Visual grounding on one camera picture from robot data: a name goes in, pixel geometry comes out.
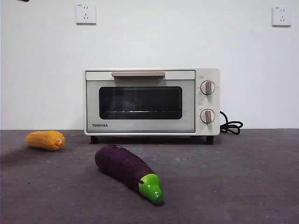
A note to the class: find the cream Toshiba toaster oven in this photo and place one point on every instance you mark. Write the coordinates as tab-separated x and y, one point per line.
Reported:
210	130

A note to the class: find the round timer knob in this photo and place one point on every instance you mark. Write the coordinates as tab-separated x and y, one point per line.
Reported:
207	116

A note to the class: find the purple toy eggplant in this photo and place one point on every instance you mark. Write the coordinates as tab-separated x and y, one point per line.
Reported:
121	165

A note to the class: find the round temperature knob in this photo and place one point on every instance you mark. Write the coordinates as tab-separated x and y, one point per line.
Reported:
208	88

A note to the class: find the yellow toy corn cob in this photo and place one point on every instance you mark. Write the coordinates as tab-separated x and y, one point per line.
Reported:
43	140

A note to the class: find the white wall socket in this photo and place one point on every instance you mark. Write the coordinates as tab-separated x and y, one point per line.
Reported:
85	14
281	16

